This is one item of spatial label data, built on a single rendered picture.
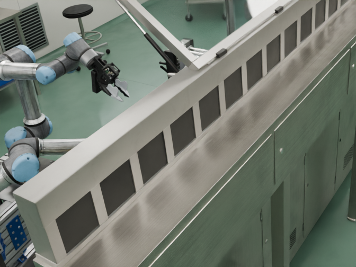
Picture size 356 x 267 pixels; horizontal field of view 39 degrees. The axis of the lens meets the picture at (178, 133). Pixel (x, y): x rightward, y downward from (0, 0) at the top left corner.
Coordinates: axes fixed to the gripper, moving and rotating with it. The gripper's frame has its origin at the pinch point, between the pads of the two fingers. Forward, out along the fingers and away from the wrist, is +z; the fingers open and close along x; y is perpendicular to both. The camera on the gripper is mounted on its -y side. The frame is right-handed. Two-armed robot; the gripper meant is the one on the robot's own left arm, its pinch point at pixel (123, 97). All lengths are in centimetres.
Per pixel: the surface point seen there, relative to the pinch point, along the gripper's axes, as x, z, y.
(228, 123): -13, 40, 48
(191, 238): -57, 56, 49
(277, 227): 7, 85, 5
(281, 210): 7, 80, 14
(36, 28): 210, -197, -287
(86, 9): 233, -162, -229
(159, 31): -20, 4, 60
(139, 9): -19, -6, 60
